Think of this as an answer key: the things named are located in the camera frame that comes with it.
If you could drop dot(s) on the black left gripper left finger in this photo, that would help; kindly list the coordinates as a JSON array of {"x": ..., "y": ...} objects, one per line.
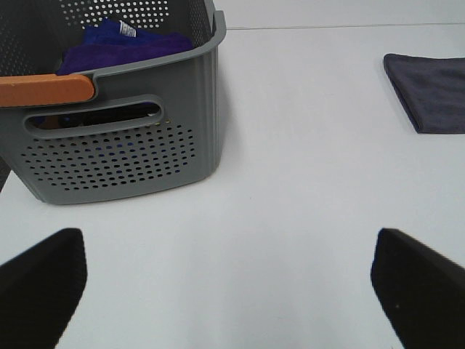
[{"x": 41, "y": 289}]

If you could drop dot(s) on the folded dark grey towel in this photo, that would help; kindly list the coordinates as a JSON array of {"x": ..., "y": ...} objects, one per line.
[{"x": 431, "y": 91}]

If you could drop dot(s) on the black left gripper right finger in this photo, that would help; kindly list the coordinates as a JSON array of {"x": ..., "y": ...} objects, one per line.
[{"x": 420, "y": 291}]

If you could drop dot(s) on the purple towel in basket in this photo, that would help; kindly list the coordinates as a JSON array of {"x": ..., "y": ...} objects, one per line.
[{"x": 86, "y": 57}]

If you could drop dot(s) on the grey perforated plastic basket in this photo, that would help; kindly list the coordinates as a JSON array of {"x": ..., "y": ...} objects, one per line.
[{"x": 151, "y": 125}]

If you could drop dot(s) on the blue towel with label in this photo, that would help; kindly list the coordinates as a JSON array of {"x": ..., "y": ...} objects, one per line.
[{"x": 114, "y": 32}]

